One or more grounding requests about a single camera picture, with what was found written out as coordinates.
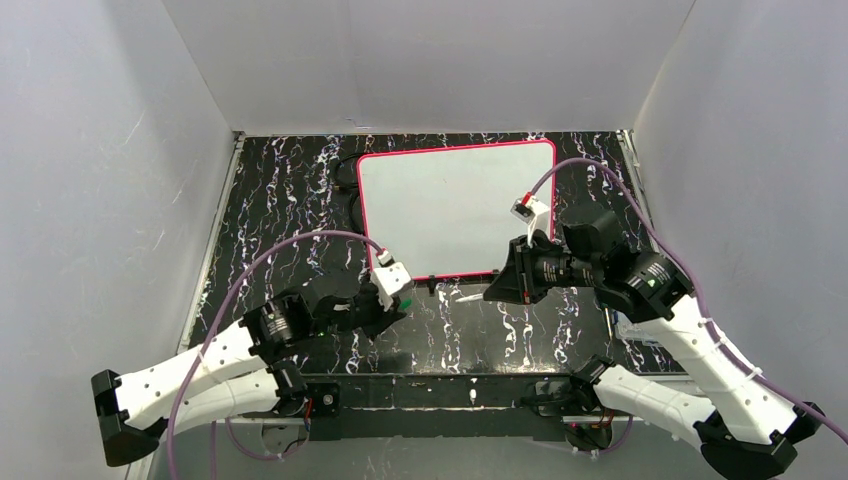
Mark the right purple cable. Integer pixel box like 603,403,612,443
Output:
526,157,848,445

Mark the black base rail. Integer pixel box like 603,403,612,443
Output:
231,372,617,444

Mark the black cable behind whiteboard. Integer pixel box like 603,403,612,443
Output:
333,153,367,234

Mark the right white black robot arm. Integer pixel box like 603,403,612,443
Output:
483,211,821,479

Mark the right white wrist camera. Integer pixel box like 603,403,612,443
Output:
511,193,551,247

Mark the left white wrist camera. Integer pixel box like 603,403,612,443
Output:
370,262,414,311

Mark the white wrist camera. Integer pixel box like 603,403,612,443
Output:
370,262,414,311
511,193,551,247

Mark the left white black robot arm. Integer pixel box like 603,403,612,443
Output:
91,264,414,467

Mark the white green whiteboard marker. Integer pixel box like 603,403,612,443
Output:
455,293,484,303

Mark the clear plastic screw box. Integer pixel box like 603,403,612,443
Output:
612,310,659,345

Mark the pink framed whiteboard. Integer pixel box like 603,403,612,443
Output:
356,139,557,280

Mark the purple cable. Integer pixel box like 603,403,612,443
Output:
526,157,848,445
165,229,392,480

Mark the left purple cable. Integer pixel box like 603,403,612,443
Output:
165,229,392,480

